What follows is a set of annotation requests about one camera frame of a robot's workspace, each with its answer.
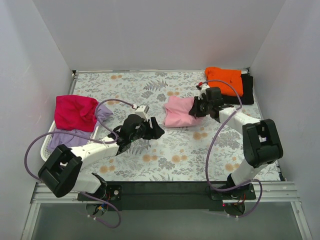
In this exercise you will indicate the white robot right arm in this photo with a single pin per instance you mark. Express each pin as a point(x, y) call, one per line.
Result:
point(260, 139)

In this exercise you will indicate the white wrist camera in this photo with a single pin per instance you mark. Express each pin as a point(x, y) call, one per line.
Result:
point(202, 87)
point(142, 111)

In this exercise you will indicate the red t shirt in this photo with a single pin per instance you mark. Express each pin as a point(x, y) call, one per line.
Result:
point(75, 112)

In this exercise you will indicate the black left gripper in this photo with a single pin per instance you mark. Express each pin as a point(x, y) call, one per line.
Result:
point(149, 129)

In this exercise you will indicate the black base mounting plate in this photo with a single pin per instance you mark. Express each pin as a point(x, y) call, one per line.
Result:
point(166, 195)

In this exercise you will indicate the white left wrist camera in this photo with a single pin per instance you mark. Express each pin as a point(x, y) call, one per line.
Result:
point(142, 111)

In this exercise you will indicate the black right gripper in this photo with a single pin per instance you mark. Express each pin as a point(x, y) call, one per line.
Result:
point(200, 107)

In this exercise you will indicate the floral table cloth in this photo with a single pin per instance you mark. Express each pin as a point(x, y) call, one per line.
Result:
point(185, 147)

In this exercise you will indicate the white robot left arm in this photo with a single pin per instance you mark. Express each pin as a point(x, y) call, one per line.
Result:
point(61, 172)

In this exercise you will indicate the orange folded t shirt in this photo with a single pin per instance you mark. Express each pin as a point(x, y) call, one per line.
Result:
point(230, 76)

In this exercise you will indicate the white plastic basket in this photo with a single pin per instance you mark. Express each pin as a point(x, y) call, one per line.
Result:
point(69, 138)

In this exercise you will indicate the black folded t shirt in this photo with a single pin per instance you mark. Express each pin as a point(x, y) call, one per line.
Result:
point(247, 98)

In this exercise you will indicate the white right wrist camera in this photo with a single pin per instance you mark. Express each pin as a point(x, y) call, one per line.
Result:
point(202, 87)

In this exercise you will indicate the pink t shirt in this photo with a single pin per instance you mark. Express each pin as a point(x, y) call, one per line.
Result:
point(177, 113)

